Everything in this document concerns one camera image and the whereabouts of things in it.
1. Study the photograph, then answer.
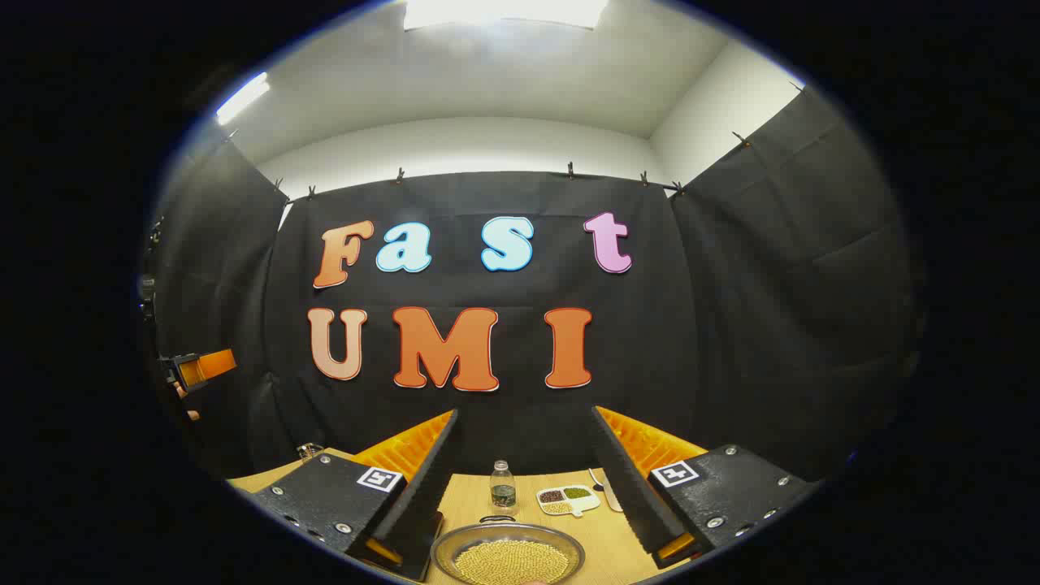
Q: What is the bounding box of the pile of yellow soybeans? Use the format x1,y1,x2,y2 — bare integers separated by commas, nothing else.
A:
453,540,570,585

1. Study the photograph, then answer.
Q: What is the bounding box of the white-handled spoon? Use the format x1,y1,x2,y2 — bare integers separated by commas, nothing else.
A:
587,467,624,514

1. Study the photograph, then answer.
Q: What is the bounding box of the large ceiling light panel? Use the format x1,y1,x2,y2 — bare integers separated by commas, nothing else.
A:
404,0,610,32

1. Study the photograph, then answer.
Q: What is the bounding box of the small ceiling light panel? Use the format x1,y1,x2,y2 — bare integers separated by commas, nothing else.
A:
215,71,271,127

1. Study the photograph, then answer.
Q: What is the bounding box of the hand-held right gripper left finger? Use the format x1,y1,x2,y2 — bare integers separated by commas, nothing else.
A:
248,409,460,583

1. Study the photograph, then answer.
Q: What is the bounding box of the white divided plate with beans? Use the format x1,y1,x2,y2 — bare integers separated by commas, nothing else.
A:
536,485,602,518

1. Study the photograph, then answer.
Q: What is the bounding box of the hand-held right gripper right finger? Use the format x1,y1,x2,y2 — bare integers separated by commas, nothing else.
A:
591,405,817,570

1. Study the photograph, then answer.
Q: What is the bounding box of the steel pot with black handle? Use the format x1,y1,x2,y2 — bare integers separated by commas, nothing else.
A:
431,514,586,585

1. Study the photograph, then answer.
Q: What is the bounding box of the clear plastic water bottle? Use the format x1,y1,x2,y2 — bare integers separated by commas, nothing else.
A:
490,460,518,511

